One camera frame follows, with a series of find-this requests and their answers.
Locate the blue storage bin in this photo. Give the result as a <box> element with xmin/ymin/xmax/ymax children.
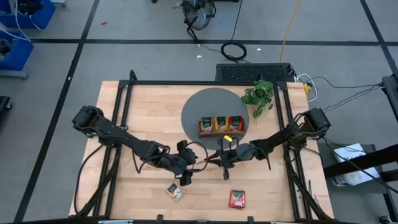
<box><xmin>0</xmin><ymin>30</ymin><xmax>34</xmax><ymax>72</ymax></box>
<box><xmin>0</xmin><ymin>0</ymin><xmax>57</xmax><ymax>30</ymax></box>

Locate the white paper sheet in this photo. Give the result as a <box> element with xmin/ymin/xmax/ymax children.
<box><xmin>333</xmin><ymin>142</ymin><xmax>367</xmax><ymax>163</ymax></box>

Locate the black floor fan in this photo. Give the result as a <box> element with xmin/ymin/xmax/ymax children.
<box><xmin>181</xmin><ymin>0</ymin><xmax>217</xmax><ymax>31</ymax></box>

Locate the wooden tea organizer box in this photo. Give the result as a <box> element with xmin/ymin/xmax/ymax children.
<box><xmin>198</xmin><ymin>116</ymin><xmax>246</xmax><ymax>138</ymax></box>

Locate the yellow hanging cable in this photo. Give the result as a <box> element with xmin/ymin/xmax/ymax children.
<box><xmin>279</xmin><ymin>0</ymin><xmax>302</xmax><ymax>63</ymax></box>

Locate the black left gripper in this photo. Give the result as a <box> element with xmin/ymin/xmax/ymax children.
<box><xmin>164</xmin><ymin>139</ymin><xmax>205</xmax><ymax>187</ymax></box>

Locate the mango tea sachet orange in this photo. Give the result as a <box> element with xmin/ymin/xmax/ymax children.
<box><xmin>215</xmin><ymin>116</ymin><xmax>229</xmax><ymax>134</ymax></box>

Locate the black table frame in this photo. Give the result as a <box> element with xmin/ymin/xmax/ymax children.
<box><xmin>68</xmin><ymin>70</ymin><xmax>335</xmax><ymax>224</ymax></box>

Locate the grey side table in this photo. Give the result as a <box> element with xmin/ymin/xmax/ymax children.
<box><xmin>317</xmin><ymin>142</ymin><xmax>398</xmax><ymax>200</ymax></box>

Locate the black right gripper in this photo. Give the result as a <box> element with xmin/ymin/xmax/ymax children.
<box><xmin>205</xmin><ymin>138</ymin><xmax>255</xmax><ymax>181</ymax></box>

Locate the black floor object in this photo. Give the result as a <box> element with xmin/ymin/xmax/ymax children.
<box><xmin>0</xmin><ymin>95</ymin><xmax>13</xmax><ymax>113</ymax></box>

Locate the black metal beam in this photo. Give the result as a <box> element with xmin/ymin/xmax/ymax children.
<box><xmin>323</xmin><ymin>151</ymin><xmax>398</xmax><ymax>179</ymax></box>

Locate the black hanging power cable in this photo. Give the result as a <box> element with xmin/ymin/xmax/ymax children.
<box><xmin>220</xmin><ymin>0</ymin><xmax>249</xmax><ymax>62</ymax></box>

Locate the strawberry tea sachet red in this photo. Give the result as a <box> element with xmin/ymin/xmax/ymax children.
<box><xmin>229</xmin><ymin>189</ymin><xmax>245</xmax><ymax>208</ymax></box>
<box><xmin>231</xmin><ymin>191</ymin><xmax>247</xmax><ymax>210</ymax></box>
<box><xmin>229</xmin><ymin>116</ymin><xmax>244</xmax><ymax>132</ymax></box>

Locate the white paper with disc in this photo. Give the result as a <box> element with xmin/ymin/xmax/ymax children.
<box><xmin>330</xmin><ymin>169</ymin><xmax>381</xmax><ymax>187</ymax></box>

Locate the black vented computer case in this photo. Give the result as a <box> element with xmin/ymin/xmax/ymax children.
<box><xmin>215</xmin><ymin>63</ymin><xmax>295</xmax><ymax>83</ymax></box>

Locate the green potted plant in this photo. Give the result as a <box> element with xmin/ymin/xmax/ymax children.
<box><xmin>241</xmin><ymin>80</ymin><xmax>275</xmax><ymax>119</ymax></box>

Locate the grey round woven placemat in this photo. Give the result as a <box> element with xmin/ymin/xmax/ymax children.
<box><xmin>181</xmin><ymin>87</ymin><xmax>249</xmax><ymax>151</ymax></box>

